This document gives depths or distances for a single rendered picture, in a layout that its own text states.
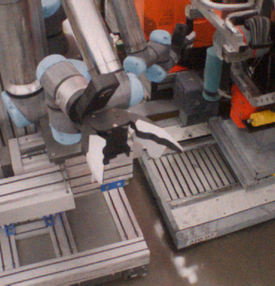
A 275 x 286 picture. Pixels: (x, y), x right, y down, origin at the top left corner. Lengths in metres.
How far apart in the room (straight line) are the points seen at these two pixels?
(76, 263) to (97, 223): 0.23
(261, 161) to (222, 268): 0.56
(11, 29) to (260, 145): 1.50
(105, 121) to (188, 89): 1.49
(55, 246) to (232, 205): 0.88
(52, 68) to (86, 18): 0.17
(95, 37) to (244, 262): 1.38
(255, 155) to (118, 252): 0.87
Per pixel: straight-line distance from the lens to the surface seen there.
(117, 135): 0.72
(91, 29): 0.95
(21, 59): 1.08
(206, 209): 2.07
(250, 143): 2.20
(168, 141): 0.70
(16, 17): 1.02
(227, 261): 2.01
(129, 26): 1.38
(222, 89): 1.59
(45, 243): 1.81
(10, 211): 1.29
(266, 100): 1.74
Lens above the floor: 1.72
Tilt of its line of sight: 45 degrees down
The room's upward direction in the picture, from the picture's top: straight up
